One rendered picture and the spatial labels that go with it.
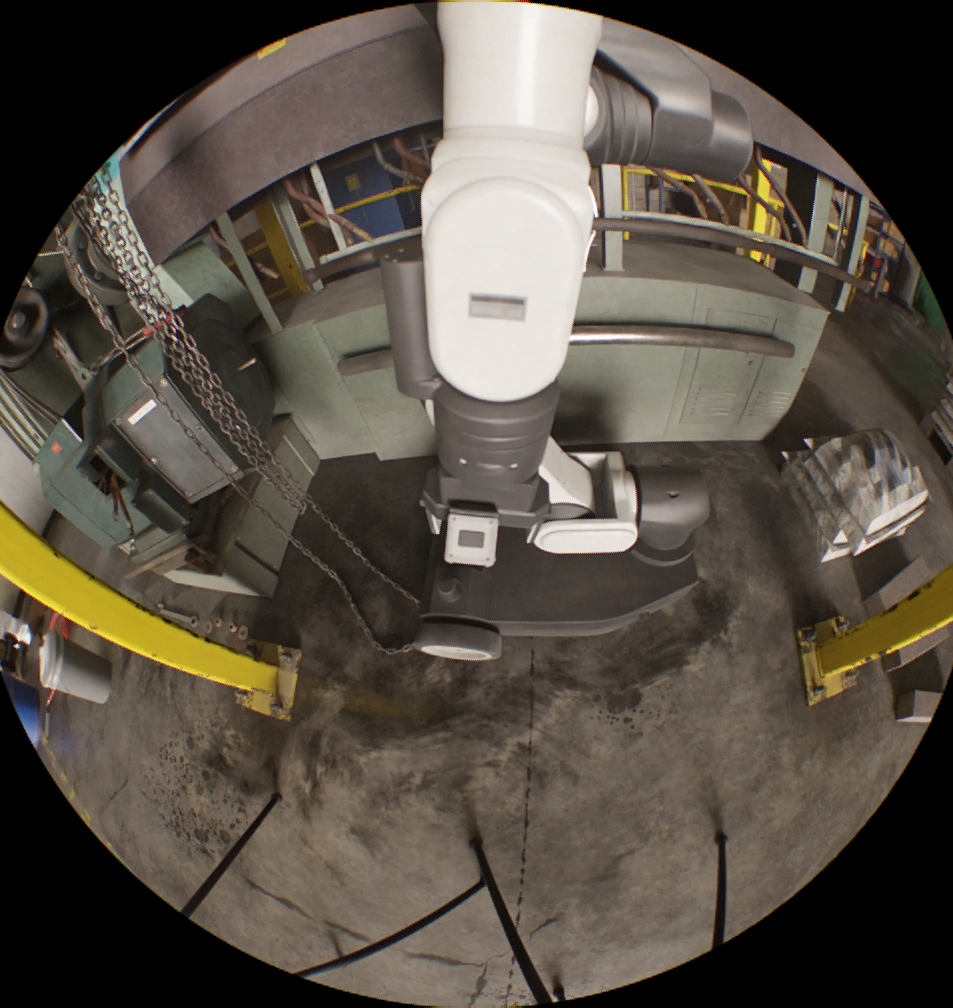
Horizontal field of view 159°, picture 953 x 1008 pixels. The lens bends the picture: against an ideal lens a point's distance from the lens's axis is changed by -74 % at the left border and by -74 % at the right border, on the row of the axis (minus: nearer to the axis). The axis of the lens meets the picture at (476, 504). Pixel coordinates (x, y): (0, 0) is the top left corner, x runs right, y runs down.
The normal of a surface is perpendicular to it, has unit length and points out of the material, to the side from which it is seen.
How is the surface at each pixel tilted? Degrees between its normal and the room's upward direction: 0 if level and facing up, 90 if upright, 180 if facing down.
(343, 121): 90
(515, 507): 90
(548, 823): 0
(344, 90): 90
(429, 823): 0
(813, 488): 65
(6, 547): 90
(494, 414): 47
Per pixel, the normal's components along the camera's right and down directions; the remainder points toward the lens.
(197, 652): 0.98, -0.06
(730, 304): -0.05, 0.82
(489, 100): -0.42, 0.75
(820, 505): -0.97, -0.17
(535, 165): 0.11, 0.18
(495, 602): -0.18, -0.57
